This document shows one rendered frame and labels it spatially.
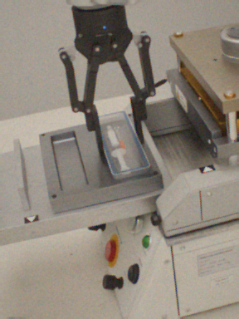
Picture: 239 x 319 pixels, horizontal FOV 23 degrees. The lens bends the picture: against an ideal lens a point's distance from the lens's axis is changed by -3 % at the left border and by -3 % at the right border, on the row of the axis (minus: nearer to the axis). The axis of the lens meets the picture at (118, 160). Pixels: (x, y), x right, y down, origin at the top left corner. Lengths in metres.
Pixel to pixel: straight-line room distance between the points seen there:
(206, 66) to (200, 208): 0.21
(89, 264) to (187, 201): 0.34
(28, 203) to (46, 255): 0.27
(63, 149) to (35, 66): 1.54
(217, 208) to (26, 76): 1.77
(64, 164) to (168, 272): 0.24
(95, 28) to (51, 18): 1.63
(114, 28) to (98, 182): 0.22
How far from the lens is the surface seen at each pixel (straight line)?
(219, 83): 0.85
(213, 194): 0.84
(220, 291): 0.96
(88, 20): 0.82
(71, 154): 0.98
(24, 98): 2.58
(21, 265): 1.15
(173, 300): 0.94
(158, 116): 1.07
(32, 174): 0.97
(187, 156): 1.02
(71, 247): 1.16
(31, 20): 2.45
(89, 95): 0.89
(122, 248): 1.02
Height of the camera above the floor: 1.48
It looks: 32 degrees down
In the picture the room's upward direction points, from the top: 10 degrees counter-clockwise
